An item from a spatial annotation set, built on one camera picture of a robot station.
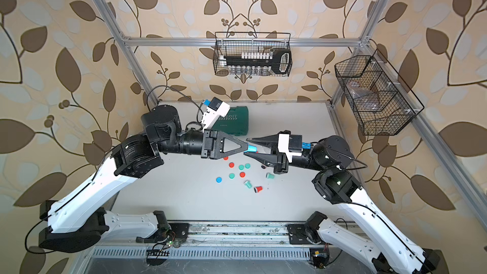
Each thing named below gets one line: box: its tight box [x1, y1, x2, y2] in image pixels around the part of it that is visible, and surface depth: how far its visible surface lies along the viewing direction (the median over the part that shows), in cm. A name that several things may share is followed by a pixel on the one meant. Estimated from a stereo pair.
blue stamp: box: [247, 144, 259, 152], surface depth 45 cm
